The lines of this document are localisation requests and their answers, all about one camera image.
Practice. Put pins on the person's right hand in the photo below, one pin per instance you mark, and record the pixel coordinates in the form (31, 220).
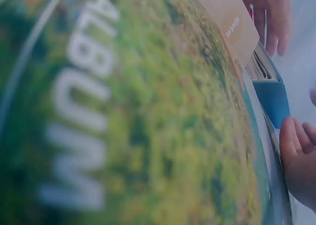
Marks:
(300, 165)

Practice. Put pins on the person's left hand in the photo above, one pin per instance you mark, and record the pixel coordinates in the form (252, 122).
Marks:
(274, 10)

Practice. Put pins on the person's left fingers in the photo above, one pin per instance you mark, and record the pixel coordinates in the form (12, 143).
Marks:
(276, 30)

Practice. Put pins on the person's right fingers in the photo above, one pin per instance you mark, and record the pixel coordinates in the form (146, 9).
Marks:
(293, 146)

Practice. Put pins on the green landscape photo album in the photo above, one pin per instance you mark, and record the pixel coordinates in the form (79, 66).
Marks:
(153, 116)

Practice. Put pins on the beige paper card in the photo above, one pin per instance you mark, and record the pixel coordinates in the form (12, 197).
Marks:
(223, 20)

